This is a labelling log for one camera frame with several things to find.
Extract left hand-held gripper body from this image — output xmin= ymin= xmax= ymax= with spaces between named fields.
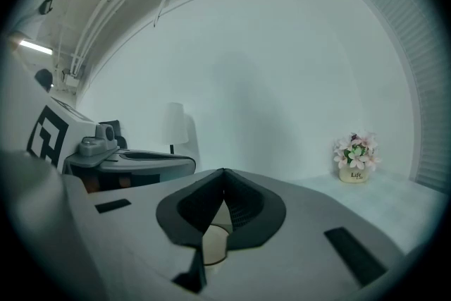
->
xmin=25 ymin=96 xmax=121 ymax=174

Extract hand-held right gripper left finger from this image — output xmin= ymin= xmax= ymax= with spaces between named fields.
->
xmin=61 ymin=168 xmax=227 ymax=301

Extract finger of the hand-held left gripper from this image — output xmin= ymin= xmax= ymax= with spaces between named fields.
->
xmin=101 ymin=156 xmax=197 ymax=185
xmin=118 ymin=149 xmax=194 ymax=160

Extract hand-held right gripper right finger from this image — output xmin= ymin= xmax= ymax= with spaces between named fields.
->
xmin=200 ymin=168 xmax=407 ymax=301

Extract brown cardboard tray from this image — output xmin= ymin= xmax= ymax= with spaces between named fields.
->
xmin=202 ymin=202 xmax=234 ymax=267

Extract black round object on table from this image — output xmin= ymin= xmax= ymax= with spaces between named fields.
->
xmin=161 ymin=102 xmax=190 ymax=155

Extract white ceiling pipes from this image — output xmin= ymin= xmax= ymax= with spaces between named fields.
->
xmin=68 ymin=0 xmax=249 ymax=82

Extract light blue tablecloth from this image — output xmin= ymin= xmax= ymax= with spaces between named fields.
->
xmin=281 ymin=171 xmax=449 ymax=257

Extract ceiling light panel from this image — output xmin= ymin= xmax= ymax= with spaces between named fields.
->
xmin=18 ymin=39 xmax=54 ymax=56

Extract pink flowers in pot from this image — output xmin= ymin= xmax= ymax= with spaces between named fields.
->
xmin=332 ymin=131 xmax=382 ymax=184

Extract white window blinds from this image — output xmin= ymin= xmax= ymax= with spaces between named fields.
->
xmin=287 ymin=0 xmax=451 ymax=195

